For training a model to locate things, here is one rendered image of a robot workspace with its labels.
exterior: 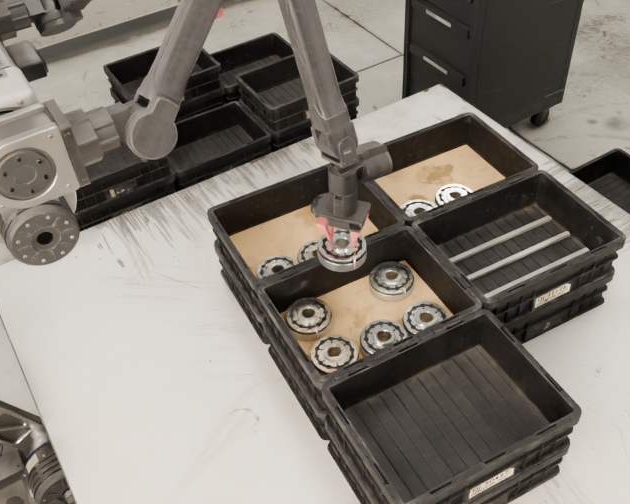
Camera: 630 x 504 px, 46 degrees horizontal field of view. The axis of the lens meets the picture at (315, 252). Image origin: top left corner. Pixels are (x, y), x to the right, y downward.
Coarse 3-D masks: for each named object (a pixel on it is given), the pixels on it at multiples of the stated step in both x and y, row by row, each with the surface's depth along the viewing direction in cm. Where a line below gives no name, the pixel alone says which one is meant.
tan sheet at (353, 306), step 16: (352, 288) 173; (368, 288) 173; (416, 288) 172; (336, 304) 170; (352, 304) 169; (368, 304) 169; (384, 304) 169; (400, 304) 169; (336, 320) 166; (352, 320) 166; (368, 320) 166; (400, 320) 165; (352, 336) 163
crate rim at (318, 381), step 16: (368, 240) 170; (416, 240) 169; (432, 256) 165; (304, 272) 164; (448, 272) 161; (464, 288) 158; (272, 304) 158; (480, 304) 154; (272, 320) 157; (448, 320) 152; (288, 336) 151; (416, 336) 149; (304, 352) 148; (384, 352) 147; (304, 368) 147; (352, 368) 144; (320, 384) 143
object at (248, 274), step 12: (324, 168) 190; (288, 180) 187; (252, 192) 184; (264, 192) 185; (372, 192) 182; (228, 204) 182; (384, 204) 178; (396, 216) 175; (216, 228) 176; (384, 228) 172; (228, 240) 172; (240, 264) 167; (300, 264) 166; (252, 276) 164; (276, 276) 163; (252, 288) 164
